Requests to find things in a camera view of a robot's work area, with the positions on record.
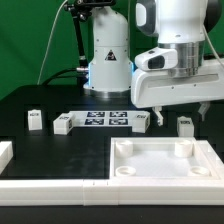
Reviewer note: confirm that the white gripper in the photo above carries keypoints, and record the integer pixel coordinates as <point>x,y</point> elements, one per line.
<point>157,88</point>

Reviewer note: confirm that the white square table top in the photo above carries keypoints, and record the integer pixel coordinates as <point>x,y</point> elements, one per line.
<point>160,158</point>

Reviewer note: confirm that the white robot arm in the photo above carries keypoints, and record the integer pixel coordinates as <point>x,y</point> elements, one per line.
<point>174,72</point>

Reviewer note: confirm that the white marker sheet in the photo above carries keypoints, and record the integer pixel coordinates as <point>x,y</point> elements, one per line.
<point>103,118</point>

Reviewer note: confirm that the white left fence piece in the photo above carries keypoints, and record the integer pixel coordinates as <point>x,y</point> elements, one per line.
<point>6,154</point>

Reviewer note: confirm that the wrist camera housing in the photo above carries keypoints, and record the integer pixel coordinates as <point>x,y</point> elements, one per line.
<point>157,59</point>

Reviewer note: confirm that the white front fence wall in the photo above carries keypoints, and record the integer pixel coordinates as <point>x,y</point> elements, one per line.
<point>105,192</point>

